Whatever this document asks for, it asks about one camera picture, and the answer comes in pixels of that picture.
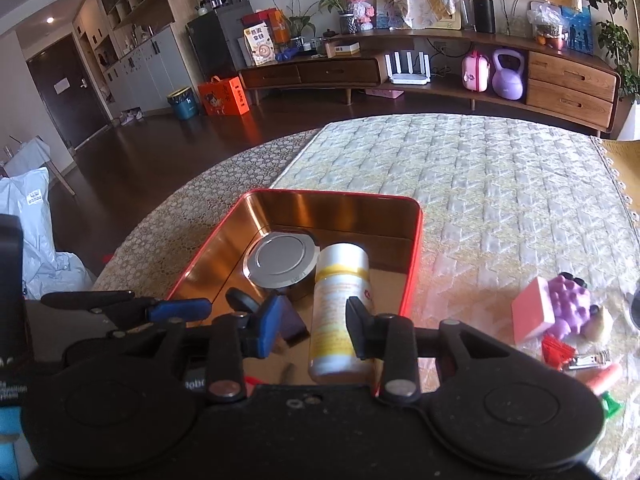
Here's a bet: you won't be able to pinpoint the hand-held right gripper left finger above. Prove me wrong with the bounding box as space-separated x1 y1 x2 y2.
100 292 281 405

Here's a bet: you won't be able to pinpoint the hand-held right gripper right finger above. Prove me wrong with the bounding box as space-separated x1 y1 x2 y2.
346 296 546 405

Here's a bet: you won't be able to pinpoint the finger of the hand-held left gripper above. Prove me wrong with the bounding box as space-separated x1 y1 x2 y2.
90 297 213 333
41 290 135 314

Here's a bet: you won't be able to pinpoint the white pill bottle yellow label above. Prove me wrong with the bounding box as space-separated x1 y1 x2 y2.
307 242 374 385

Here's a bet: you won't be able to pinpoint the red metal tin box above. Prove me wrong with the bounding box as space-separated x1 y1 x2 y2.
167 189 423 391

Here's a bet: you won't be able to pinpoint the pink sponge block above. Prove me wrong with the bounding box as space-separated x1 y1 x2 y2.
511 276 557 346

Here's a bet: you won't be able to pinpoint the purple toy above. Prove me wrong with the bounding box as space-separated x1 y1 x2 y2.
547 272 601 339

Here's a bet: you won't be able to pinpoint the person's left hand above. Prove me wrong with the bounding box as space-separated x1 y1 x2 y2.
0 406 23 478

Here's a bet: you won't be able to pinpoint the white plastic bag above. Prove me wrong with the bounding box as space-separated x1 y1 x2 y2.
0 167 97 301

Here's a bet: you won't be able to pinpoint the round silver tin can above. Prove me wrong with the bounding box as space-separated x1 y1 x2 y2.
244 231 321 302

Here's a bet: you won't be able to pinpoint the chair with white cloth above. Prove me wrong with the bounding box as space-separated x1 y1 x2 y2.
0 135 77 197

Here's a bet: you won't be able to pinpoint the lace tablecloth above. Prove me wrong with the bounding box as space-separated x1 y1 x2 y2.
92 129 321 301

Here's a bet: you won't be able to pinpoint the dark door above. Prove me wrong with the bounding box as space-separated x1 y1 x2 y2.
26 40 109 151

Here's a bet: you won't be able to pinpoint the red clip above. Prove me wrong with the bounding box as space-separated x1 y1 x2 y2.
541 335 576 367

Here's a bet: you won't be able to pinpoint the blue trash bin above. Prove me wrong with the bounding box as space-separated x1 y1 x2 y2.
166 87 199 121

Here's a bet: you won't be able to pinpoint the orange gift box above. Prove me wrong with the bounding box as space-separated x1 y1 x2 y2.
197 76 250 117

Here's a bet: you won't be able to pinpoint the metal nail clipper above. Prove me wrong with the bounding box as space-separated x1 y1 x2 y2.
566 351 612 372

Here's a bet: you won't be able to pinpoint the garlic bulb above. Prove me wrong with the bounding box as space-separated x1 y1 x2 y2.
580 305 614 344

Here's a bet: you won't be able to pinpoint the orange marker pen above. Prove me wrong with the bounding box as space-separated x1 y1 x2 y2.
584 362 624 395

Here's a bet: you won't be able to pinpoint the white router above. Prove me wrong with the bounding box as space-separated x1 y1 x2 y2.
385 51 432 86

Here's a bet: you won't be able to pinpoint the green plastic piece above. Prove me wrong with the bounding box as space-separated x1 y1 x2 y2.
600 392 626 419

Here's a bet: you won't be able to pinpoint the black mini fridge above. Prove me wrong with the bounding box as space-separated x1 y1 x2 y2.
186 10 253 96

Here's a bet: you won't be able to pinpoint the white cereal box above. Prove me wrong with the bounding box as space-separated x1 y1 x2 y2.
243 22 277 67

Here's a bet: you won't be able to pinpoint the small wooden box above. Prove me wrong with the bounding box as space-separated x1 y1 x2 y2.
325 40 362 58

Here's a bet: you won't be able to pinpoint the pink toy case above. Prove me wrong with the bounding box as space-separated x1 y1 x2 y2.
461 50 490 93

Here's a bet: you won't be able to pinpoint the purple kettlebell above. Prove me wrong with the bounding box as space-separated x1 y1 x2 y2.
491 47 526 100

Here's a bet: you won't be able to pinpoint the orange red boxes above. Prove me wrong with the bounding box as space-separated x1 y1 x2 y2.
255 8 291 46

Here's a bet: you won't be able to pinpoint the potted plant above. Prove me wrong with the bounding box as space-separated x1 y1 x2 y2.
312 0 361 35

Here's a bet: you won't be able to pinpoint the pink doll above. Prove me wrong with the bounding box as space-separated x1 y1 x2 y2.
340 0 379 31

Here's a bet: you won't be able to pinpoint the wooden tv cabinet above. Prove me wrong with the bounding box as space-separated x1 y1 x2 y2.
237 27 623 134

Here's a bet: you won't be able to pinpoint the black speaker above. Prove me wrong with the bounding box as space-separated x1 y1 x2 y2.
472 0 497 35

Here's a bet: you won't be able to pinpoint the clear plastic bag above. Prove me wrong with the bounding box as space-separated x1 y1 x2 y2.
527 1 569 51

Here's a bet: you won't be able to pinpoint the blue picture card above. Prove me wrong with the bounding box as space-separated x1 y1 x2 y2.
560 5 596 56

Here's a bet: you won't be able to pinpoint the tall green leafy plant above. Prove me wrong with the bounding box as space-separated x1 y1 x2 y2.
582 0 640 106

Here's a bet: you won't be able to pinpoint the wooden wall cabinet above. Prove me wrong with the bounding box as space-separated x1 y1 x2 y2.
72 0 191 117

